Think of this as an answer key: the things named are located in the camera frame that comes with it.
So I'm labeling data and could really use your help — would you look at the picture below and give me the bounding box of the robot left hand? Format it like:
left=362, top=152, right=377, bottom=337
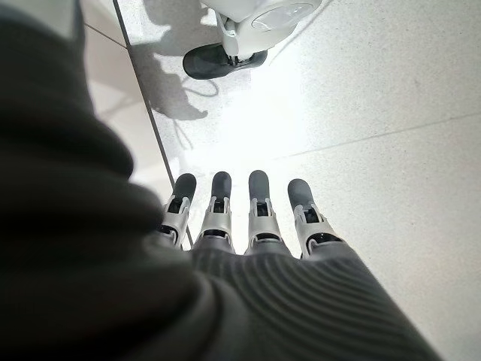
left=0, top=0, right=443, bottom=361

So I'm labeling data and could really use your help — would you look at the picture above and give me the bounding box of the black robot left foot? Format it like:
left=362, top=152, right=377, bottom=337
left=183, top=42, right=268, bottom=80

